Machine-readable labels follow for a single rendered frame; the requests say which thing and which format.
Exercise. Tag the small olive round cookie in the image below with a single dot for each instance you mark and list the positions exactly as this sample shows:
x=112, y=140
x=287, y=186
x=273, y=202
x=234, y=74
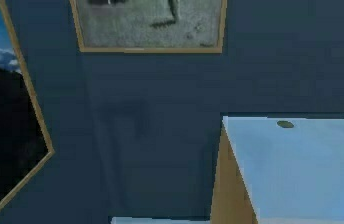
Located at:
x=285, y=124

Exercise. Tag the wood framed grey picture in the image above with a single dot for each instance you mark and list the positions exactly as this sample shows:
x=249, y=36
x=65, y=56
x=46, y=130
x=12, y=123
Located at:
x=150, y=33

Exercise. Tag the pale blue top wooden table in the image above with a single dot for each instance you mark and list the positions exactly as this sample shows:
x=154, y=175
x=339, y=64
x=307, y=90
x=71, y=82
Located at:
x=300, y=173

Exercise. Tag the wood framed window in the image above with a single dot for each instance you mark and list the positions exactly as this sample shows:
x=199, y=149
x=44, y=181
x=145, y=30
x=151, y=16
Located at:
x=6, y=133

